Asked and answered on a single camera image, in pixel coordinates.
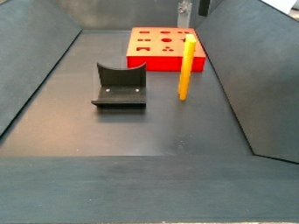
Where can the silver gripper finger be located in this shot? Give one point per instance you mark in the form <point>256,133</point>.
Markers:
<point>205,7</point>
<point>185,11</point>

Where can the yellow square-circle peg object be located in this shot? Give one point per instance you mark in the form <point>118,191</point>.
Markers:
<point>190,43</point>

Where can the black curved fixture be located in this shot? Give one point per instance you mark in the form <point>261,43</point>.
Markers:
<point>122,86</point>

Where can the red shape-sorter block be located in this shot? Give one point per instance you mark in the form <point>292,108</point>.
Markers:
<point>157,46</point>

